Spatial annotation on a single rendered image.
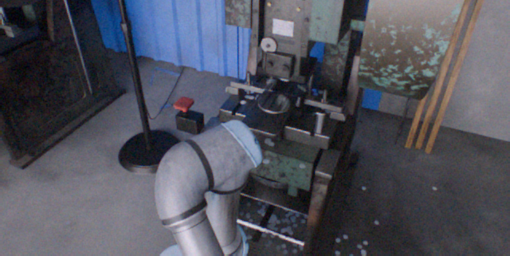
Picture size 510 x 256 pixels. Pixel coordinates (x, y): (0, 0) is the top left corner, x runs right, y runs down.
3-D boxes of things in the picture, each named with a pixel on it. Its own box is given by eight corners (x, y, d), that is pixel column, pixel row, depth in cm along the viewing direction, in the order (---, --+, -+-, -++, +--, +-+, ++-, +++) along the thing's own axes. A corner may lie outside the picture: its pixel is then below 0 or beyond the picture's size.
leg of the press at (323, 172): (320, 290, 163) (358, 130, 110) (296, 281, 167) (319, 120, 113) (358, 157, 232) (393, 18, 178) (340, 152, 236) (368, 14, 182)
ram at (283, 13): (296, 82, 132) (304, 0, 114) (256, 73, 136) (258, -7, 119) (309, 61, 145) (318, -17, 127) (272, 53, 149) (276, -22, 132)
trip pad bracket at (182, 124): (200, 157, 154) (196, 120, 143) (179, 151, 157) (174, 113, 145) (206, 148, 159) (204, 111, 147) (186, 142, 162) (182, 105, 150)
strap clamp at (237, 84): (262, 100, 155) (263, 79, 149) (225, 92, 160) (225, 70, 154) (268, 93, 160) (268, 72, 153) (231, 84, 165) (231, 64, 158)
